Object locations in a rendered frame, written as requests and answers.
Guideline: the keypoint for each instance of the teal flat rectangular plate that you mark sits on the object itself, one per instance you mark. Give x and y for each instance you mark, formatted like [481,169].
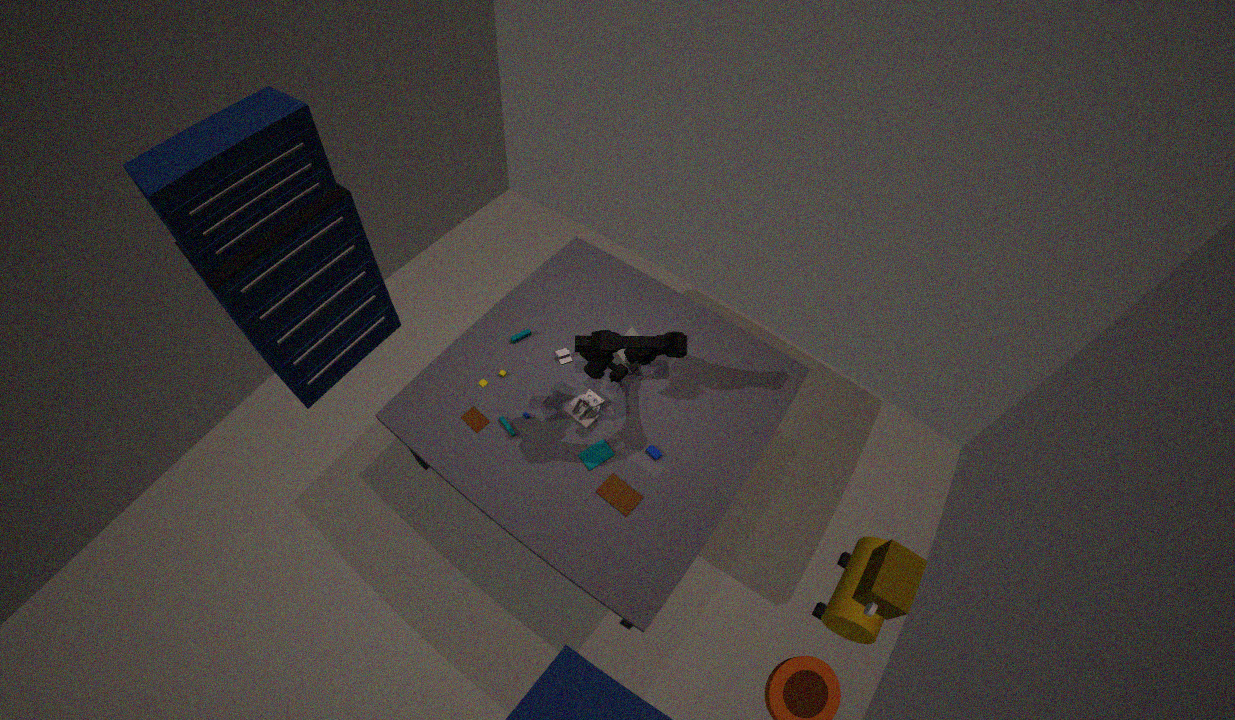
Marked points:
[596,454]

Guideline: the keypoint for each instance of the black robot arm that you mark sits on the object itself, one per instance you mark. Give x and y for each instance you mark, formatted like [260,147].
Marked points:
[643,349]

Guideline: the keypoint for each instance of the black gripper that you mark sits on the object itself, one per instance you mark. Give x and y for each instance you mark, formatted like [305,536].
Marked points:
[617,373]

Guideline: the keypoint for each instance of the brown rectangular plate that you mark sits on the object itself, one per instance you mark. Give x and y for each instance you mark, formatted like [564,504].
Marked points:
[619,494]

